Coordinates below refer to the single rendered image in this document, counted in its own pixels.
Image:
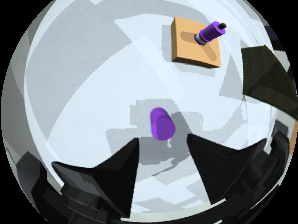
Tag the brown square block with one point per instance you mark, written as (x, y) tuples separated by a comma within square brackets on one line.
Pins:
[(185, 47)]

